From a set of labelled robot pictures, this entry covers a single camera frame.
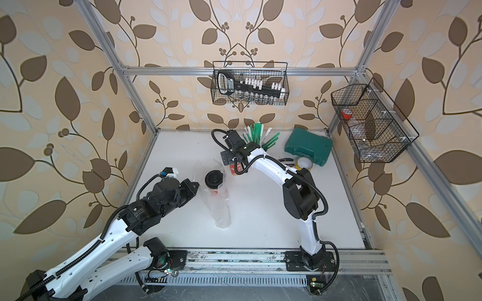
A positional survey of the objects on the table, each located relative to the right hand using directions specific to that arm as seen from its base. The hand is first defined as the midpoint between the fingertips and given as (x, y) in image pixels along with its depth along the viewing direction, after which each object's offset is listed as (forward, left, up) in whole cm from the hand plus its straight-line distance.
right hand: (234, 154), depth 92 cm
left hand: (-20, +13, +8) cm, 25 cm away
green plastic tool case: (+13, -43, -10) cm, 46 cm away
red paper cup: (-16, +9, +4) cm, 19 cm away
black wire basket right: (-4, -59, +20) cm, 62 cm away
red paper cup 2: (-21, -3, +19) cm, 28 cm away
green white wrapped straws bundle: (+11, -10, +3) cm, 15 cm away
